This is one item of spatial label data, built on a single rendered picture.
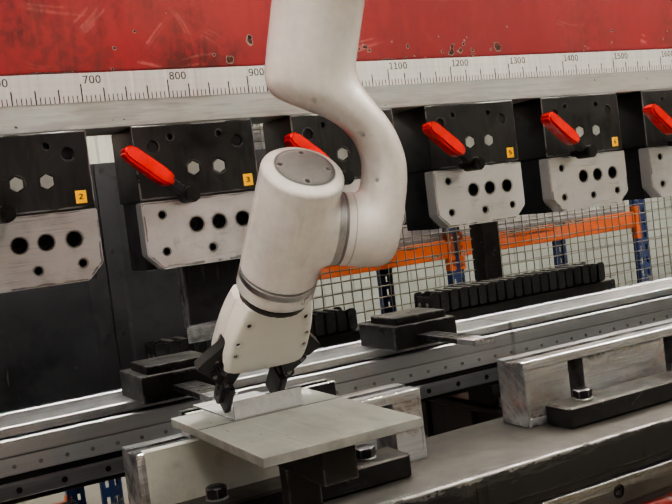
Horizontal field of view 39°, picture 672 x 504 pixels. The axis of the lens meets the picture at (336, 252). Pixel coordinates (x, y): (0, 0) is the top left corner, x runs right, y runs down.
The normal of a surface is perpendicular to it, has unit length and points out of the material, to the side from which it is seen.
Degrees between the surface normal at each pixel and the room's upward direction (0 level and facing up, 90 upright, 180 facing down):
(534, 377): 90
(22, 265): 90
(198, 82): 90
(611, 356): 90
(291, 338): 131
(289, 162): 39
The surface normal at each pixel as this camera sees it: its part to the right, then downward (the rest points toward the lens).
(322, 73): 0.27, 0.26
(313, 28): -0.04, 0.23
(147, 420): 0.48, -0.01
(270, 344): 0.41, 0.66
